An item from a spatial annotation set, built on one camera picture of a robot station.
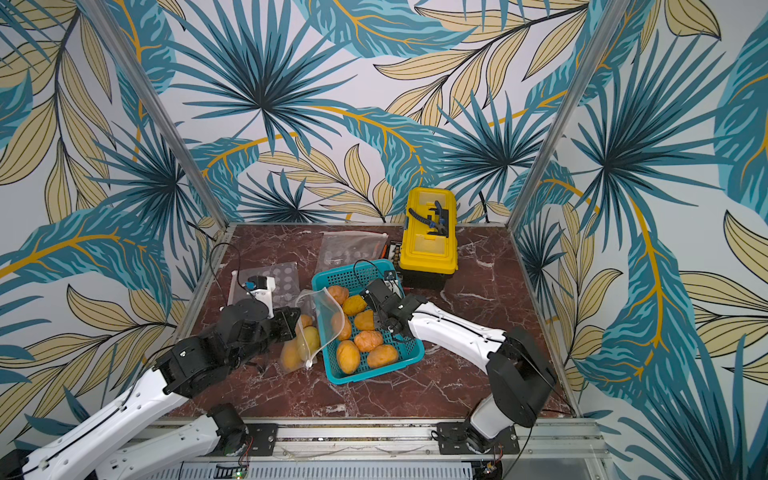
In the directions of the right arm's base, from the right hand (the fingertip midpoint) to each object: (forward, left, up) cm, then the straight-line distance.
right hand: (387, 310), depth 86 cm
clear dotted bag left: (+19, +35, -8) cm, 41 cm away
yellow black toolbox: (+15, -13, +7) cm, 21 cm away
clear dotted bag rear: (+29, +16, -6) cm, 34 cm away
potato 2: (-12, +2, -4) cm, 12 cm away
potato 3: (-1, +7, -4) cm, 8 cm away
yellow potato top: (-11, +26, -2) cm, 28 cm away
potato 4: (+9, +15, -4) cm, 18 cm away
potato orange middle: (-7, +6, -5) cm, 10 cm away
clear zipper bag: (-2, +19, +1) cm, 19 cm away
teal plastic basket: (+14, +10, -3) cm, 18 cm away
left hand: (-9, +20, +14) cm, 26 cm away
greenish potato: (-9, +21, 0) cm, 23 cm away
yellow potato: (+5, +10, -5) cm, 12 cm away
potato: (-12, +11, -3) cm, 17 cm away
